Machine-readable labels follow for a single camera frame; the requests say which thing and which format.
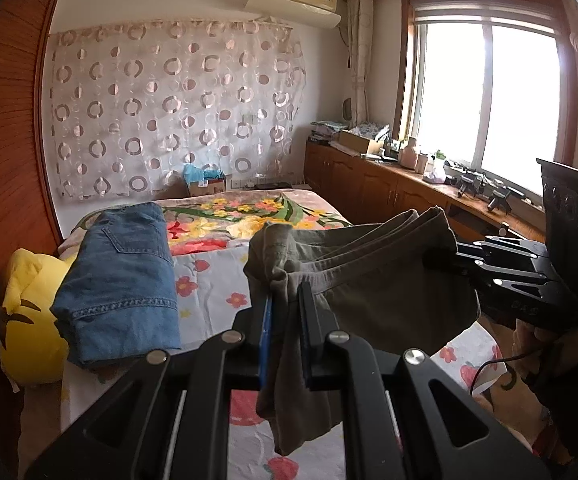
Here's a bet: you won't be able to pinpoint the beige floral curtain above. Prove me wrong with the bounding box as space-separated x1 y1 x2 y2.
345 0 375 131

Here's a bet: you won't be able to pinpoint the wooden frame window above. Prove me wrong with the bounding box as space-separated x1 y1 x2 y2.
394 0 578 201

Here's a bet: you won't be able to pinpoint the folded floral cloth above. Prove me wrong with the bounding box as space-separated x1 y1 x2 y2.
311 120 350 138
354 122 391 141

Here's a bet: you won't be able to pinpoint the sheer circle pattern curtain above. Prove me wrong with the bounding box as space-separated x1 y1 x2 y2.
48 17 307 201

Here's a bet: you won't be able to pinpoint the floral blanket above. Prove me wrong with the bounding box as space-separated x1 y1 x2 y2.
59 187 355 261

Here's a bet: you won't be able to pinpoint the person's right hand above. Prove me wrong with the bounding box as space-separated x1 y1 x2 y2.
512 317 565 376

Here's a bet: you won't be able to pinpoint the wooden wardrobe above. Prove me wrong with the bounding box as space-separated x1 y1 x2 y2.
0 0 67 311

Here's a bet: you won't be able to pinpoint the open flat cardboard box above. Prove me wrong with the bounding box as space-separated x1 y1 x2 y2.
338 129 385 156

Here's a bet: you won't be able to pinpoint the small cardboard box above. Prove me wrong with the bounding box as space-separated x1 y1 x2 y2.
188 175 227 197

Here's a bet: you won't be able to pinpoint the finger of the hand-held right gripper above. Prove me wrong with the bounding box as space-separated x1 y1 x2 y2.
456 235 552 260
421 250 560 287

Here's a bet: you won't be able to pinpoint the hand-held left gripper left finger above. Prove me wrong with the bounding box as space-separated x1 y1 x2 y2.
24 296 275 480

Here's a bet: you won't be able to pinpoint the pink bottle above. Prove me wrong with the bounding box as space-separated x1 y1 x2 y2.
400 136 420 170

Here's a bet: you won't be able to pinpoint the blue plastic bag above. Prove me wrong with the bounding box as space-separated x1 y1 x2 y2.
183 162 222 183

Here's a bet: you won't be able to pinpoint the folded blue jeans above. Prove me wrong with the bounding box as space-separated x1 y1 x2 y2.
50 203 182 371

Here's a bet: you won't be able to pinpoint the yellow plush pillow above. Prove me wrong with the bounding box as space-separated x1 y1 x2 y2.
0 247 77 386

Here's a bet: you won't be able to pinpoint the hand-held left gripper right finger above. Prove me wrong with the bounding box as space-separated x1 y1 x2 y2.
296 282 552 480

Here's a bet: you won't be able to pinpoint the long wooden cabinet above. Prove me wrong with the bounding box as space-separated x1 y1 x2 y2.
304 137 550 246

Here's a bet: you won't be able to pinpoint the olive grey pants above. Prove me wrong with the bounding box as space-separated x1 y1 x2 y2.
243 206 481 457

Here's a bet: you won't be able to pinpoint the black cable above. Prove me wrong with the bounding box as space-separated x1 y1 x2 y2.
469 355 530 396

